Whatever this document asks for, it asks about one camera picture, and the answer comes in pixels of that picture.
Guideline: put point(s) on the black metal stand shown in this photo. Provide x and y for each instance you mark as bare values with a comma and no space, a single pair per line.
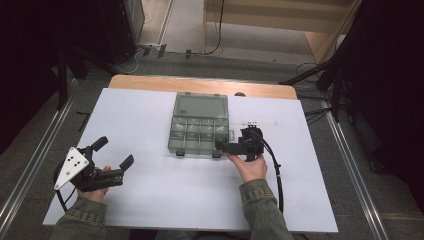
62,80

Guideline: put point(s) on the black curtain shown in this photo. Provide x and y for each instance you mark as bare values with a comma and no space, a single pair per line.
393,100

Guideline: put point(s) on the black equipment cabinet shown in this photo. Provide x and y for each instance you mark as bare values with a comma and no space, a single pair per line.
120,30

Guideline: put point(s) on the black tripod stand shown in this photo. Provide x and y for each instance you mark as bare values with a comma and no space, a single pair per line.
330,76

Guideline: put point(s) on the person's right hand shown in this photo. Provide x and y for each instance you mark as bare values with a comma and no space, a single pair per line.
250,168

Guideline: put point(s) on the wooden table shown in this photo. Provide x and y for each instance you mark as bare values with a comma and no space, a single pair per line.
200,85

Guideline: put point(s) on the white table board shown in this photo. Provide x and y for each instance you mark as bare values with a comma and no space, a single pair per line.
133,116

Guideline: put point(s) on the grey transparent compartment box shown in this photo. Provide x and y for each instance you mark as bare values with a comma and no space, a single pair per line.
199,125

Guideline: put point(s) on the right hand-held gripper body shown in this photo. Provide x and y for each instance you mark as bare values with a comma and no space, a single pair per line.
248,143

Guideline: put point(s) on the aluminium floor rail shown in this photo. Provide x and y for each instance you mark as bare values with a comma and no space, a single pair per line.
40,150
353,173

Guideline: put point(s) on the person's left hand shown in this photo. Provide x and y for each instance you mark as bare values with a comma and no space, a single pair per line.
96,195

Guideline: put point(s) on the light wooden furniture frame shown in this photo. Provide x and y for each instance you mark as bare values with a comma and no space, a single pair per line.
286,16

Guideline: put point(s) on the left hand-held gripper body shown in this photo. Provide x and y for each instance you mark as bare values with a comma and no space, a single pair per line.
71,165

